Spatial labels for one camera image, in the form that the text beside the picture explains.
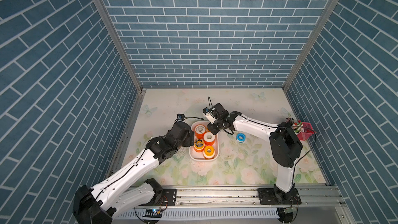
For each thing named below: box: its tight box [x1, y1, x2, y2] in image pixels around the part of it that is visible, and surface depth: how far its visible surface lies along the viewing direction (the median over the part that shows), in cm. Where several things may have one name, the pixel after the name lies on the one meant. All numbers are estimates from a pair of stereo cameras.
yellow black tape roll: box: [193, 138, 206, 153], surface depth 89 cm
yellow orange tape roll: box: [203, 145, 216, 160], surface depth 86 cm
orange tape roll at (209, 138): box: [203, 131, 216, 147], surface depth 91 cm
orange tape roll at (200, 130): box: [194, 124, 207, 139], surface depth 94 cm
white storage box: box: [190, 120, 209, 133], surface depth 96 cm
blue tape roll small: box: [235, 132, 247, 144], surface depth 95 cm
